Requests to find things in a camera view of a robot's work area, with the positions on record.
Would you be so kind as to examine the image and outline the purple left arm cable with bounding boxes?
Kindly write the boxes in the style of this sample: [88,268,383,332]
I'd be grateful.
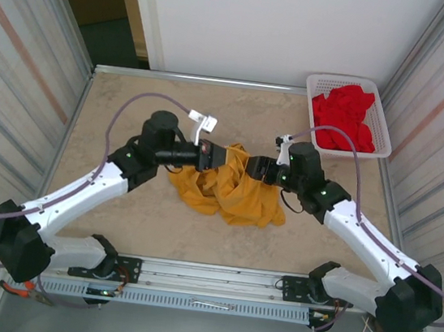
[0,73,195,321]

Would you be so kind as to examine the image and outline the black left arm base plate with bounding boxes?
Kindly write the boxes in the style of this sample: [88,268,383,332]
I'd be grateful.
[67,249,144,286]

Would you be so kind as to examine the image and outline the white plastic mesh basket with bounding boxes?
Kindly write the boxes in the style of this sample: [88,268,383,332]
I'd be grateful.
[295,70,402,169]

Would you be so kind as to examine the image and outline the red crumpled cloth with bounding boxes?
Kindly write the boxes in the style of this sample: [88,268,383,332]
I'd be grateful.
[305,78,384,157]

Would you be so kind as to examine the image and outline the brown drawstring pouch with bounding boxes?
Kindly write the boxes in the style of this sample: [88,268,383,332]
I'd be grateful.
[361,313,395,332]

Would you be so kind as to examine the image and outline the aluminium table edge rail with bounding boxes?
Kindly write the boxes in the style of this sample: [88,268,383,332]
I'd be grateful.
[93,60,309,101]

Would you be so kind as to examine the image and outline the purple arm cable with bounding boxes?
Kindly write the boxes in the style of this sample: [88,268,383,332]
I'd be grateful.
[264,120,444,332]
[0,73,195,321]

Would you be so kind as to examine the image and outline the white door frame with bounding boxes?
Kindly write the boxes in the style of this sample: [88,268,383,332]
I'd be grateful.
[114,0,175,72]

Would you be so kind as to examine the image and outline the orange handled pliers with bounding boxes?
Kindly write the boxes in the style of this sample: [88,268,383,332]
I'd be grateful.
[0,275,56,307]

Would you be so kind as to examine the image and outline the yellow printed t-shirt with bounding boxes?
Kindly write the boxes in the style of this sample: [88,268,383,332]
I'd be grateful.
[162,133,295,233]

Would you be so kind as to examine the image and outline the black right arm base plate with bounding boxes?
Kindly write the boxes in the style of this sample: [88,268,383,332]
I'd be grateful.
[278,274,356,311]

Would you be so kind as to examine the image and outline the small silver wrench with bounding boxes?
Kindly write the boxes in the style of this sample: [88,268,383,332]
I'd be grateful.
[188,297,236,311]

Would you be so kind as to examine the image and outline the grey slotted cable duct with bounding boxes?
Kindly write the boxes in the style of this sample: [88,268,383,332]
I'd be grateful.
[31,274,313,328]

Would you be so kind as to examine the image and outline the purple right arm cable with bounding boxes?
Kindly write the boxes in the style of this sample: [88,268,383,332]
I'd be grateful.
[264,120,444,332]

